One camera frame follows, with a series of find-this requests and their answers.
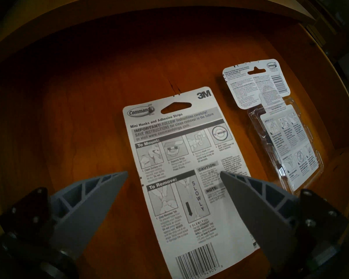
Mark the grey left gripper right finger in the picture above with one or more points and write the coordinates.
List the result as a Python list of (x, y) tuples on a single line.
[(258, 213)]

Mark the small clear Command blister package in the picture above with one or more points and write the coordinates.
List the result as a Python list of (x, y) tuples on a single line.
[(258, 83)]

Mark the orange wooden end table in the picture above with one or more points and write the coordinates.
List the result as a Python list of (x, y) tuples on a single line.
[(174, 12)]

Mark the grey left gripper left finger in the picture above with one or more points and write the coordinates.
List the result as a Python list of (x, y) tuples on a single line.
[(84, 207)]

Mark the large Command hooks card package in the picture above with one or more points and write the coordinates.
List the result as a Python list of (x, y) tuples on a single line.
[(177, 165)]

